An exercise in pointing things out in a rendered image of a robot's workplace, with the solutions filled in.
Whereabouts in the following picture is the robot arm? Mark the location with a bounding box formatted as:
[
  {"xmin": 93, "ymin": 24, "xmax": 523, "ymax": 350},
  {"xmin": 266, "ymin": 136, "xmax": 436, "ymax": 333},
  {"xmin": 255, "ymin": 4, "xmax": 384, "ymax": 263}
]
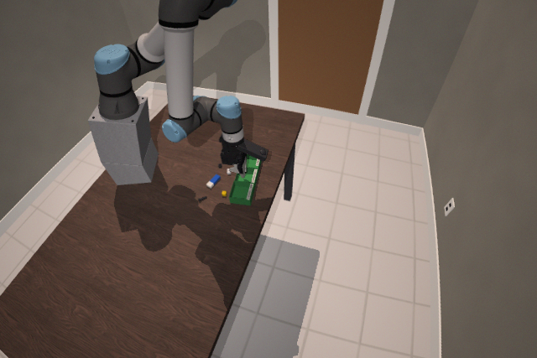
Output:
[{"xmin": 94, "ymin": 0, "xmax": 244, "ymax": 143}]

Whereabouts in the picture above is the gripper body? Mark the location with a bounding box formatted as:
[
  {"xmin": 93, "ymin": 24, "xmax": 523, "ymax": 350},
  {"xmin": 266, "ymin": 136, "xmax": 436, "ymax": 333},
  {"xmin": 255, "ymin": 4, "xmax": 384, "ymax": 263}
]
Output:
[{"xmin": 219, "ymin": 134, "xmax": 246, "ymax": 165}]

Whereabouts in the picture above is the blue and white eraser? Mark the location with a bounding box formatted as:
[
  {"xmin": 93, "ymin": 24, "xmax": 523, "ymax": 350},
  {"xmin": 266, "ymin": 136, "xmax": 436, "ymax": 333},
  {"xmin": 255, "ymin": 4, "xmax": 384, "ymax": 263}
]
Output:
[{"xmin": 206, "ymin": 174, "xmax": 221, "ymax": 188}]

